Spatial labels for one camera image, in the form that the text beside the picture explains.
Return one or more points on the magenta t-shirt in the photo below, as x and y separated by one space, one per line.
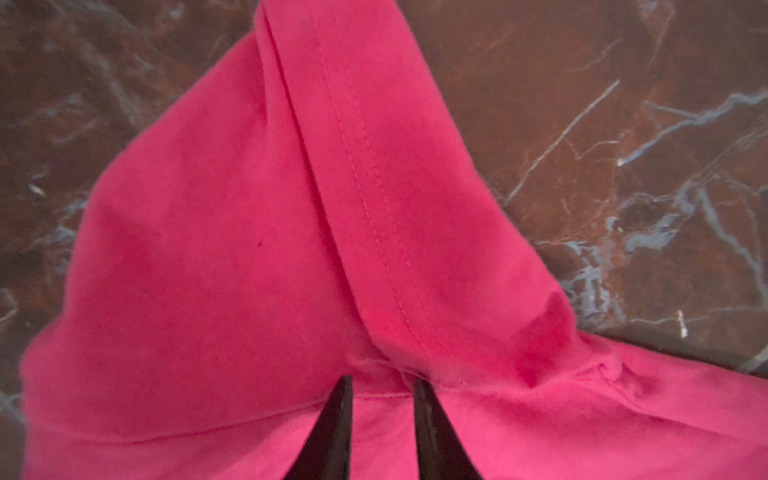
308 211

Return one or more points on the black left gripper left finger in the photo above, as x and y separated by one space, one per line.
325 454

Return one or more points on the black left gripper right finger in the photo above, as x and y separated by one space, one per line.
440 453

